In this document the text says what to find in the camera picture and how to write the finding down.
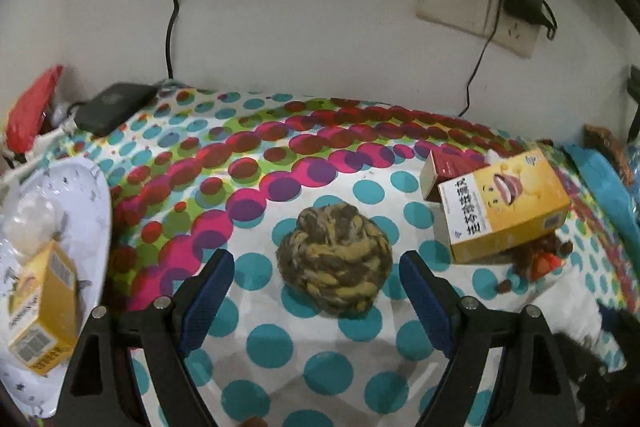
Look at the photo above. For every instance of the black set-top box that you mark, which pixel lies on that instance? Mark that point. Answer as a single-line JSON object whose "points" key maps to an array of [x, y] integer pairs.
{"points": [[112, 107]]}

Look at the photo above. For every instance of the red packet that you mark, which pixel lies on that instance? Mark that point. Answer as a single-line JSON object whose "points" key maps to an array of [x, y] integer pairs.
{"points": [[32, 107]]}

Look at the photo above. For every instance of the brown snack packet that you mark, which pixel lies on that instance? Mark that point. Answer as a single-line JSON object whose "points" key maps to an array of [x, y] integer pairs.
{"points": [[607, 147]]}

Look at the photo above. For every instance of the white wall socket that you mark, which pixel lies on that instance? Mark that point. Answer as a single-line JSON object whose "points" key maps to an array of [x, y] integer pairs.
{"points": [[517, 38]]}

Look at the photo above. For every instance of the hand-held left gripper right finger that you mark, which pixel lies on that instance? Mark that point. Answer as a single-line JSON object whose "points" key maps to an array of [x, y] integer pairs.
{"points": [[427, 302]]}

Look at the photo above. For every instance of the blue cloth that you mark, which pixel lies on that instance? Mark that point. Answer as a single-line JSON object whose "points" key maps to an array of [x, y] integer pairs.
{"points": [[605, 187]]}

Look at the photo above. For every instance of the red and beige small box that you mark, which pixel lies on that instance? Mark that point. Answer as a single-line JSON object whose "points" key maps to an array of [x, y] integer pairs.
{"points": [[445, 169]]}

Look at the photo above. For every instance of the white star print plate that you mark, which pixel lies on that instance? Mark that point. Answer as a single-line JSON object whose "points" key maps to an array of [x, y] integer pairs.
{"points": [[85, 207]]}

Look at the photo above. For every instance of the white sock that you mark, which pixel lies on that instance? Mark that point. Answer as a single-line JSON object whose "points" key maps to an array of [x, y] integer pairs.
{"points": [[30, 222], [575, 317]]}

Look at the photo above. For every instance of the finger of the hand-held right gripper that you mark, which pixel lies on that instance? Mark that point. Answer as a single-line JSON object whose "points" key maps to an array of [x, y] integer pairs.
{"points": [[607, 347]]}

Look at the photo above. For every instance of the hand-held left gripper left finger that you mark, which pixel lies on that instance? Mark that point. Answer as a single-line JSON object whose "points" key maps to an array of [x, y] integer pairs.
{"points": [[205, 302]]}

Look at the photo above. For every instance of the yellow smile print box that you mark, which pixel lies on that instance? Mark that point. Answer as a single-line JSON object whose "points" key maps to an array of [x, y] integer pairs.
{"points": [[505, 212], [42, 317]]}

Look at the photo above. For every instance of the polka dot tablecloth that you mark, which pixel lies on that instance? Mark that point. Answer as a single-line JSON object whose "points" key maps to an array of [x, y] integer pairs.
{"points": [[350, 167]]}

